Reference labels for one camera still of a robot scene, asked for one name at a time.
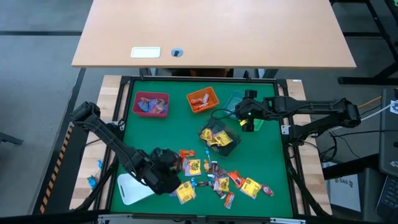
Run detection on red plastic basket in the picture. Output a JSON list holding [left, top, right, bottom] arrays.
[[132, 91, 170, 119]]

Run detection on clear grey plastic bin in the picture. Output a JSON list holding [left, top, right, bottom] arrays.
[[198, 116, 243, 159]]

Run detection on tan wooden desk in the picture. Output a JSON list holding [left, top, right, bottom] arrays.
[[71, 0, 357, 70]]

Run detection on white cable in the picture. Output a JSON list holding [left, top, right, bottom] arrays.
[[329, 102, 393, 132]]

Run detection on dark brown chocolate packet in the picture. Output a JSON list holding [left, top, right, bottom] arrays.
[[208, 161, 229, 178]]

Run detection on silver frame bracket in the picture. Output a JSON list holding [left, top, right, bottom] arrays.
[[98, 213, 125, 224], [269, 217, 307, 224]]

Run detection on orange plastic basket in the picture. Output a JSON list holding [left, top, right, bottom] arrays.
[[186, 86, 220, 114]]

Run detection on black table frame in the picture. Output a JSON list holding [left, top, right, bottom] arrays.
[[93, 75, 312, 224]]

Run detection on green table mat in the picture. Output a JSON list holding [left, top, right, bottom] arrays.
[[110, 79, 295, 218]]

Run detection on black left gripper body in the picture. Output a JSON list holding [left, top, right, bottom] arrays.
[[146, 147, 183, 195]]

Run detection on white plastic bin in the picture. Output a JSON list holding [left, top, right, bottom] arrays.
[[117, 173, 155, 206]]

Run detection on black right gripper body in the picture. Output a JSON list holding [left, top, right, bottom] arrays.
[[235, 90, 268, 121]]

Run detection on teal plastic bin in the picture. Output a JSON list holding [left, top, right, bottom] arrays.
[[223, 90, 249, 120]]

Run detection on yellow cable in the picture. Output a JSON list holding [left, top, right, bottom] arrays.
[[357, 95, 382, 109]]

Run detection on blue purple candy packet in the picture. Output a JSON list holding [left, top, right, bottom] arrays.
[[137, 97, 150, 113]]

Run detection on green plastic basket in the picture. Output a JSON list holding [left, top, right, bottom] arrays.
[[248, 117, 265, 131]]

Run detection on black computer case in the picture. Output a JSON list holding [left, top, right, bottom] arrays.
[[378, 88, 398, 178]]

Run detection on white rectangular desk plate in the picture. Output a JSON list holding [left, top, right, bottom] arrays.
[[130, 46, 162, 59]]

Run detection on red wrapped candy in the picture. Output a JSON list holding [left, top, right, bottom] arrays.
[[261, 183, 275, 197]]

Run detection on black furniture leg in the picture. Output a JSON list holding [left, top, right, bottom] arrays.
[[0, 131, 24, 146]]

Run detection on black ramp with hazard stripes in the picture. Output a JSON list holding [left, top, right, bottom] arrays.
[[32, 124, 91, 215]]

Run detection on black desk frame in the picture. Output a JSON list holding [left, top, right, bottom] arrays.
[[330, 0, 398, 85]]

